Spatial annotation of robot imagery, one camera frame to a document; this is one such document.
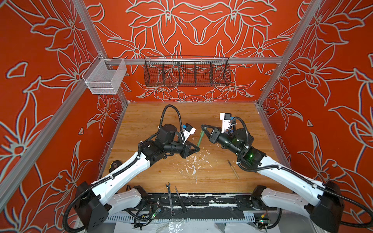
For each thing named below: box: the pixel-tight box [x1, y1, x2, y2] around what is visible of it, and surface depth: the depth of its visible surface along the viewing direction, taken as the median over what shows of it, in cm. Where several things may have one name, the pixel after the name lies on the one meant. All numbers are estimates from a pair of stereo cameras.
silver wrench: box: [165, 182, 176, 217], surface depth 74 cm
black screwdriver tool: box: [174, 186, 187, 214], surface depth 74 cm
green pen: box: [197, 129, 205, 148], surface depth 68 cm
